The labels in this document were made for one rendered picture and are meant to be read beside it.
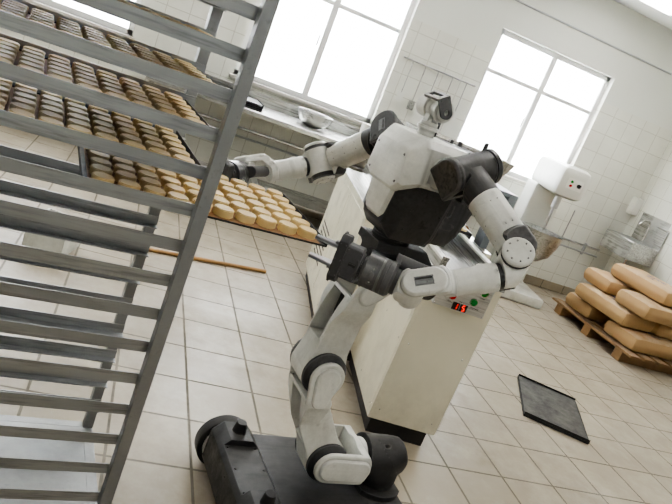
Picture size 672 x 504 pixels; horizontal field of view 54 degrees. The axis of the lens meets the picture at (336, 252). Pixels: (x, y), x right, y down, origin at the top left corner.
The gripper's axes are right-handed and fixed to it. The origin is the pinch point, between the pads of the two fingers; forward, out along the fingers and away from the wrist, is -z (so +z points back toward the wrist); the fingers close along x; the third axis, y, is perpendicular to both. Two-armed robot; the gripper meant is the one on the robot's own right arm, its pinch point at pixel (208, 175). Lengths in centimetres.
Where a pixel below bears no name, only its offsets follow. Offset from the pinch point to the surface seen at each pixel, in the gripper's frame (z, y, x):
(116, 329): -8, -8, -54
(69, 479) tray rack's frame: -29, 6, -90
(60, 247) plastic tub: 106, -128, -98
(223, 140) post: -40.0, 23.1, 18.7
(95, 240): -17.4, -17.4, -27.1
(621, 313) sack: 461, 177, -65
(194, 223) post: -40.2, 23.1, -1.1
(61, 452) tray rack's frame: -22, -4, -90
